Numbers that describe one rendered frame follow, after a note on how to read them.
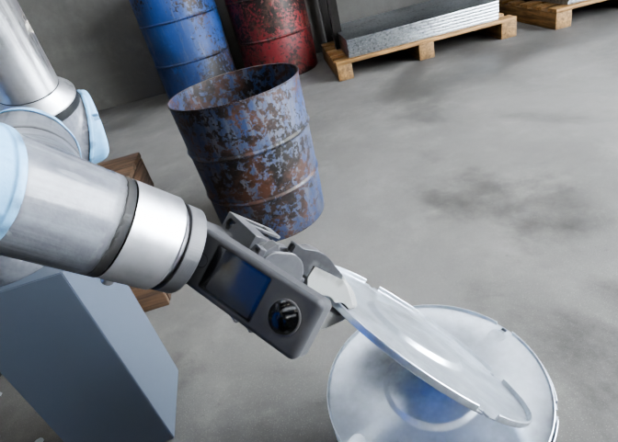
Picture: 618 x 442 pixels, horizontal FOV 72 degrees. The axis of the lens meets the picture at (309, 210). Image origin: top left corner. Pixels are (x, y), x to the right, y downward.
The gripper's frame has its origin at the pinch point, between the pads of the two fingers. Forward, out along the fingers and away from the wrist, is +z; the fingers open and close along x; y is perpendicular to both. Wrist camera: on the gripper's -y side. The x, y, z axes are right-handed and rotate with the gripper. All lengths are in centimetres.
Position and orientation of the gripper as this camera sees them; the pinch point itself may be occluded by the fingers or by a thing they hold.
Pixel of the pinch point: (349, 310)
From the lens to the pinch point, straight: 45.6
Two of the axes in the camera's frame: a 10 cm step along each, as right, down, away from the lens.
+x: -4.8, 8.7, 0.6
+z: 7.1, 3.5, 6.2
